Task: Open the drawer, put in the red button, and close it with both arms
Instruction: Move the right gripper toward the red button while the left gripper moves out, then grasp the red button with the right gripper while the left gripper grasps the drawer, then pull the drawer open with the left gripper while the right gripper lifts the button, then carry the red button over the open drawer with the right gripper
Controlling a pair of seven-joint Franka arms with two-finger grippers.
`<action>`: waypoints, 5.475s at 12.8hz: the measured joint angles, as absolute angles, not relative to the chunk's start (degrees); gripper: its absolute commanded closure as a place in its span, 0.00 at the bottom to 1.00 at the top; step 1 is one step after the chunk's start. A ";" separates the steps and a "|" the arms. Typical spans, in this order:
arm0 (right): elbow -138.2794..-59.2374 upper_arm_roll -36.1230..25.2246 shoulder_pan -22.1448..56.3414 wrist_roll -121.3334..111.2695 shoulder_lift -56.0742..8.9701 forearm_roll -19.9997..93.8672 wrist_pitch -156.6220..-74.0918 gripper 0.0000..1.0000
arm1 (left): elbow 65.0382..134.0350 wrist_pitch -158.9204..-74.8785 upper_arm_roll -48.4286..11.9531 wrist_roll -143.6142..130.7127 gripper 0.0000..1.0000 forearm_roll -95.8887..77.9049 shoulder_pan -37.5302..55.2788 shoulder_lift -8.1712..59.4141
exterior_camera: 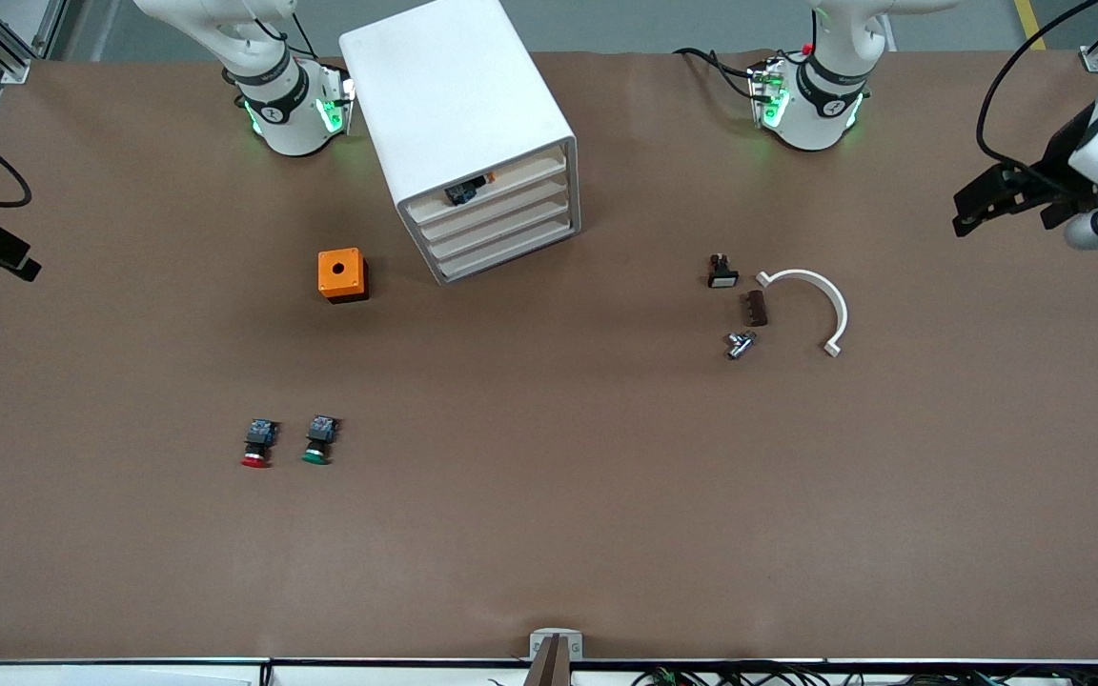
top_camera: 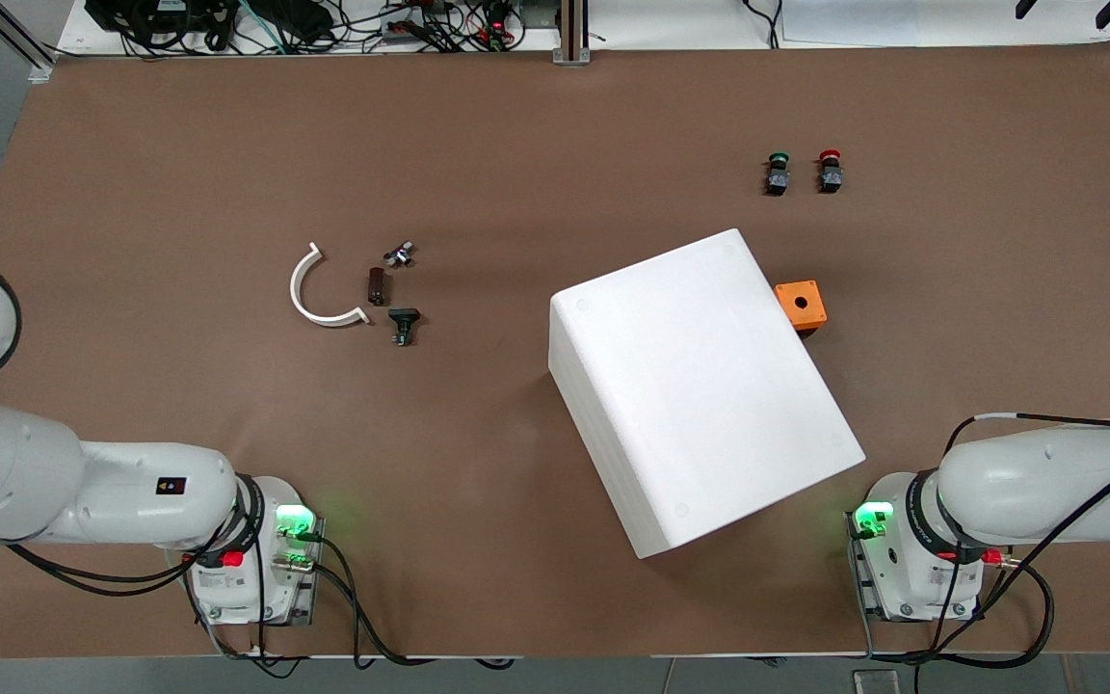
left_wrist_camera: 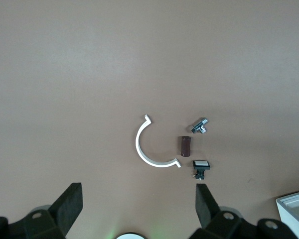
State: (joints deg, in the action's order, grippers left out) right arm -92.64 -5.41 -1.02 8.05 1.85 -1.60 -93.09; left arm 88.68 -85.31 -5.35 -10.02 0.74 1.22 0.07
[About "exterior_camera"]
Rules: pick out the white-capped black push button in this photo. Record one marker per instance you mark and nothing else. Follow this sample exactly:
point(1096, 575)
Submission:
point(722, 278)

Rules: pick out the brown cylinder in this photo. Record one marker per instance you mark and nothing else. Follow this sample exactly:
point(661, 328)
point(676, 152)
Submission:
point(755, 309)

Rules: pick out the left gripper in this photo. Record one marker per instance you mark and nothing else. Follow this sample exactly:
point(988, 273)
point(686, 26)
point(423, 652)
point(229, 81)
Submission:
point(1062, 155)

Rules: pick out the grey metal bracket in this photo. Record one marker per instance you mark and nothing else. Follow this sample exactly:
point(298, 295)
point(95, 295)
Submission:
point(539, 643)

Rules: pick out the brown post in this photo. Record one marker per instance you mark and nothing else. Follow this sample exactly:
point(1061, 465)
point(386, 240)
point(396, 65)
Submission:
point(549, 667)

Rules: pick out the white plastic drawer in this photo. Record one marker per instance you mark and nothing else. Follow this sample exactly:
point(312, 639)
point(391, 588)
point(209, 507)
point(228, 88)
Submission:
point(511, 226)
point(511, 246)
point(511, 205)
point(520, 179)

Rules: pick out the orange box with hole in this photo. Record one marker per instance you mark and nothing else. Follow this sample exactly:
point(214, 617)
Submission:
point(327, 259)

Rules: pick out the green push button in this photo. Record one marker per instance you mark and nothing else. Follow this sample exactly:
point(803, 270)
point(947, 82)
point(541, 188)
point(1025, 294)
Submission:
point(320, 433)

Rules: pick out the red push button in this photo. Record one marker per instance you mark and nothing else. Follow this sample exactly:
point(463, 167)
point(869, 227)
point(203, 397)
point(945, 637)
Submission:
point(260, 440)

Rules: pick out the white drawer cabinet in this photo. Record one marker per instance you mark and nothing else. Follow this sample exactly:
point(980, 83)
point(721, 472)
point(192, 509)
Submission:
point(444, 86)

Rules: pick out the chrome metal fitting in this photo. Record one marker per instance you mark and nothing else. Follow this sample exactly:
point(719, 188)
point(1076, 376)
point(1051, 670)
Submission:
point(738, 346)

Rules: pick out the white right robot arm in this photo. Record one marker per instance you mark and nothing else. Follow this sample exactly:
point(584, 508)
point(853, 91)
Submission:
point(287, 124)

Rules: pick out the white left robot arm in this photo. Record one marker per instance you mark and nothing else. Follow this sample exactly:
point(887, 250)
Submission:
point(811, 119)

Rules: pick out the small black blue component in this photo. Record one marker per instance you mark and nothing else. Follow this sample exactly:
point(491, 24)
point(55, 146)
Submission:
point(458, 195)

